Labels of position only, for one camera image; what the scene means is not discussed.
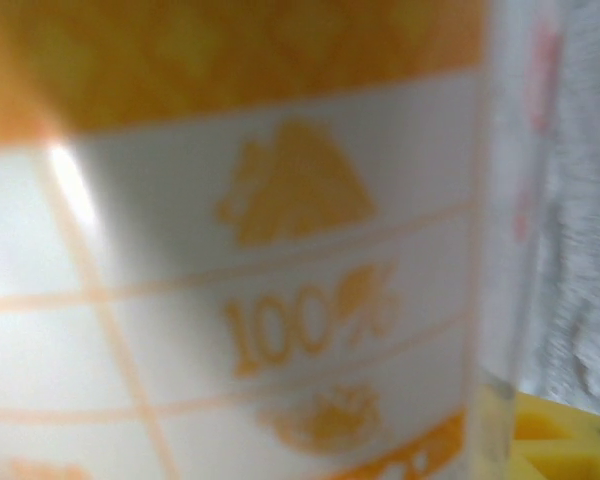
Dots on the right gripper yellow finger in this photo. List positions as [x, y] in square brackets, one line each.
[570, 450]

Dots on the white orange label plastic bottle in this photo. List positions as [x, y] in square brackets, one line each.
[230, 200]

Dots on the clear bottle with red print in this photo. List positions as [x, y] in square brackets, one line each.
[540, 100]

